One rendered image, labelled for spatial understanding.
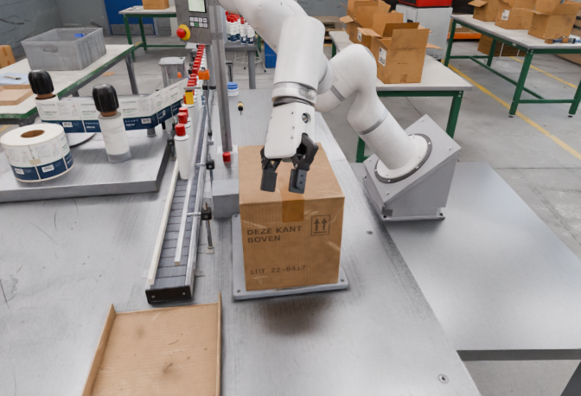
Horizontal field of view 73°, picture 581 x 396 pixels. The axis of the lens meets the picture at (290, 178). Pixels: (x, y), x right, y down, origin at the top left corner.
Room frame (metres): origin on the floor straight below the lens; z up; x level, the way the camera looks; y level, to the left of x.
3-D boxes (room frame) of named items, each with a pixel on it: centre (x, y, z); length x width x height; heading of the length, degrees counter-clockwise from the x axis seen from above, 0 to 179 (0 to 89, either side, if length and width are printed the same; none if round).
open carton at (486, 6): (5.79, -2.72, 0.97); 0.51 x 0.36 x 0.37; 94
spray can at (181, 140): (1.26, 0.38, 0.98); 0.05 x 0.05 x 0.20
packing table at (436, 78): (3.80, -0.87, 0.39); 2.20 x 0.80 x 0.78; 1
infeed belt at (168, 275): (1.52, 0.42, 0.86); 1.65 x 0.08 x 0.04; 8
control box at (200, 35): (1.64, 0.35, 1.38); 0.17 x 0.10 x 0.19; 63
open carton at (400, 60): (2.94, -0.80, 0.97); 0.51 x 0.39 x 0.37; 96
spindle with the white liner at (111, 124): (1.41, 0.69, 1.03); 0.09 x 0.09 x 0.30
